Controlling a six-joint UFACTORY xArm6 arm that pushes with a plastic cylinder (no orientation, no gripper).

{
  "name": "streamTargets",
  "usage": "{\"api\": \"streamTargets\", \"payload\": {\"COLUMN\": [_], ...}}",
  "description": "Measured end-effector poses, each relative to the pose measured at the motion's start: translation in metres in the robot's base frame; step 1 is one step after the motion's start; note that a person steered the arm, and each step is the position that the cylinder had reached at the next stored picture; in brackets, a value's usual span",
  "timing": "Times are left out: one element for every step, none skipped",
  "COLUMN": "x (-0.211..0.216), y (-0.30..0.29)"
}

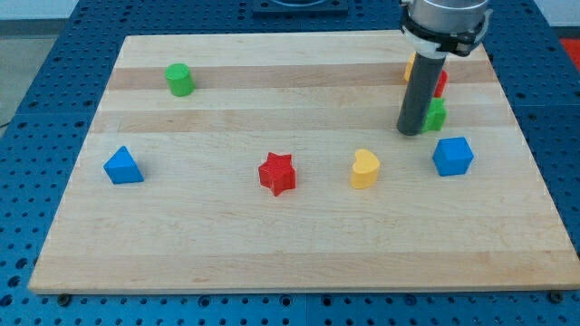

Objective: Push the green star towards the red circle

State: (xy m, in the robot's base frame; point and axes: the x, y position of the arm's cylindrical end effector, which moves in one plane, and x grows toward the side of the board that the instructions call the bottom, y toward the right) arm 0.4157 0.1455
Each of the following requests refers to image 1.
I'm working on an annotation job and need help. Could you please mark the yellow block behind rod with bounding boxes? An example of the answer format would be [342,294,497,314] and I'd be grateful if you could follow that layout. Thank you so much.
[403,53,416,82]

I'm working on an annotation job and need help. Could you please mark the red circle block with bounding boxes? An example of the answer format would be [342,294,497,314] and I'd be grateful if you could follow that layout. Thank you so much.
[433,70,449,98]

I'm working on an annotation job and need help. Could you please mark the blue cube block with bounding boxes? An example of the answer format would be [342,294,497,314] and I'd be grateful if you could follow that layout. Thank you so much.
[432,137,474,177]

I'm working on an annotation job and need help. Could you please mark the green cylinder block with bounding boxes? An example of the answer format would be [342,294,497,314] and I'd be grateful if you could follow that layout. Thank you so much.
[165,63,195,97]

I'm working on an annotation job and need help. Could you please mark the wooden board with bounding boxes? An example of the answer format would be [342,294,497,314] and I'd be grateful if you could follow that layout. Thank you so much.
[29,31,579,294]

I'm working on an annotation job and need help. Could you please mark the green star block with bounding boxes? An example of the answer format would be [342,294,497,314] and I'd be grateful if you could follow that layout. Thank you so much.
[421,98,447,133]

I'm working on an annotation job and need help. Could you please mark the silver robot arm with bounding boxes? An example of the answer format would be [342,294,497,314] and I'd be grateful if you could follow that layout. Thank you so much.
[397,0,492,136]

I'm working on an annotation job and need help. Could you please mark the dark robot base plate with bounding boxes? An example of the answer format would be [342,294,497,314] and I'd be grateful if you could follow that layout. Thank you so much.
[252,0,349,16]

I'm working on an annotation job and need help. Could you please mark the yellow heart block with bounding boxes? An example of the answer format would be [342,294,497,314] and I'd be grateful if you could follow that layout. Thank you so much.
[350,149,381,189]

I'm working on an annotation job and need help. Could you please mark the blue triangle block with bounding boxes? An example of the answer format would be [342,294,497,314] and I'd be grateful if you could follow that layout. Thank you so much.
[103,146,144,185]

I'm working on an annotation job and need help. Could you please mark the red star block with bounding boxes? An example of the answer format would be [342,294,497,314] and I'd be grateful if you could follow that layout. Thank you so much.
[258,152,296,197]

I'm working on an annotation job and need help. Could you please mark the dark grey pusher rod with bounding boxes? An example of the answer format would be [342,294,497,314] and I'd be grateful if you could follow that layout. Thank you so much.
[397,53,445,136]

